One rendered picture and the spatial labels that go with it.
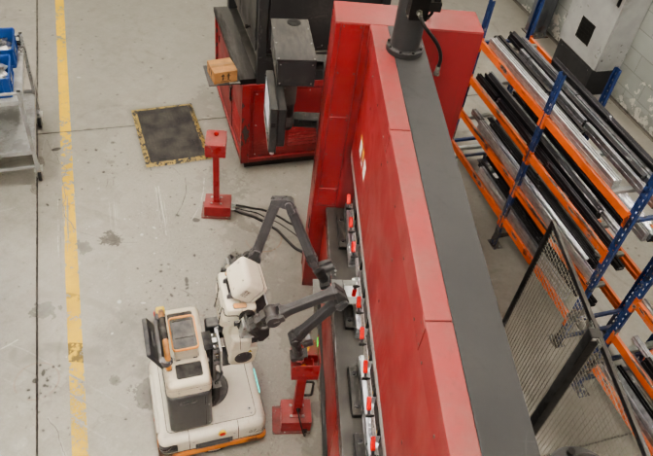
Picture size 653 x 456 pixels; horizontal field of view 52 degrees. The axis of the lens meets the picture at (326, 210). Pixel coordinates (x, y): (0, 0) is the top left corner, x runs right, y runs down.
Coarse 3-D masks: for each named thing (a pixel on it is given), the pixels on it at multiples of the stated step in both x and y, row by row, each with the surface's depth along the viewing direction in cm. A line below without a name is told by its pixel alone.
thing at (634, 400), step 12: (624, 360) 464; (636, 360) 459; (624, 372) 449; (624, 384) 443; (636, 384) 449; (636, 396) 438; (648, 396) 446; (636, 408) 429; (648, 408) 432; (648, 420) 425; (648, 432) 423
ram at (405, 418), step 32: (384, 160) 320; (384, 192) 317; (384, 224) 313; (384, 256) 310; (384, 288) 306; (384, 320) 303; (384, 352) 300; (416, 352) 243; (384, 384) 296; (416, 384) 240; (384, 416) 293; (416, 416) 238; (416, 448) 236
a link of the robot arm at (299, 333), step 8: (328, 304) 357; (336, 304) 354; (344, 304) 352; (320, 312) 359; (328, 312) 358; (312, 320) 361; (320, 320) 361; (296, 328) 367; (304, 328) 363; (312, 328) 364; (288, 336) 370; (296, 336) 364; (304, 336) 366
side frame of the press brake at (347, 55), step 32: (352, 32) 373; (448, 32) 376; (480, 32) 377; (352, 64) 388; (448, 64) 390; (352, 96) 404; (448, 96) 407; (320, 128) 435; (352, 128) 420; (448, 128) 424; (320, 160) 438; (320, 192) 458; (352, 192) 459; (320, 224) 480
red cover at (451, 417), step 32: (384, 32) 365; (384, 64) 341; (384, 96) 320; (384, 128) 315; (416, 160) 288; (416, 192) 273; (416, 224) 260; (416, 256) 248; (416, 288) 240; (416, 320) 238; (448, 320) 228; (448, 352) 218; (448, 384) 210; (448, 416) 202; (448, 448) 194
